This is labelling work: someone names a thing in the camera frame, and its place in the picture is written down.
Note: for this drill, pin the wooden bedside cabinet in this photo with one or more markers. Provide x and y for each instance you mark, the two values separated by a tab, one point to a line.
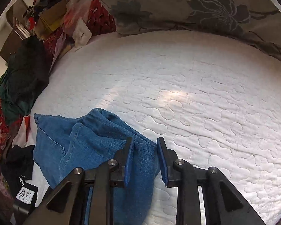
8	44

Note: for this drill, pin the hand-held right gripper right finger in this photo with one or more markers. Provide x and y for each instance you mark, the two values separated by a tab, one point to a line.
162	165

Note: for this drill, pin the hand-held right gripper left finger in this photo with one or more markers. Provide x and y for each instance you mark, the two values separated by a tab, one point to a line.
129	163

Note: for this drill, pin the cardboard box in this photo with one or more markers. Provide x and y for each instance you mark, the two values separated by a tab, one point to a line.
51	16

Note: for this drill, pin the clear plastic bag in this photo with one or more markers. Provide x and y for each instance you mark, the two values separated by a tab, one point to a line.
75	11

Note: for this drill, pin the white paper sheet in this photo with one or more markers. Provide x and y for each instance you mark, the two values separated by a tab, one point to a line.
58	45

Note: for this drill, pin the grey floral pillow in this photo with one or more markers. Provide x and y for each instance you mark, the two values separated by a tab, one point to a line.
178	9

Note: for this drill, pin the black garment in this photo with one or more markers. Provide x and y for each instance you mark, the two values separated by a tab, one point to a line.
28	70

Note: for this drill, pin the white plastic bag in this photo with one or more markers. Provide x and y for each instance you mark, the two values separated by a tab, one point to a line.
82	34

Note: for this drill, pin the white quilted mattress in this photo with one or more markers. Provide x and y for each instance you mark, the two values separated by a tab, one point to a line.
201	98

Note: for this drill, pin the black printed clothing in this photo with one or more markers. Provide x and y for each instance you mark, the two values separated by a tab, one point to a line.
18	159

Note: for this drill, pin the blue denim pants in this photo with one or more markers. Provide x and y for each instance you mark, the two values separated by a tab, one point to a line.
89	145

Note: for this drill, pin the green garment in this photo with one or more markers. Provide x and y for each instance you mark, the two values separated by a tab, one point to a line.
11	107

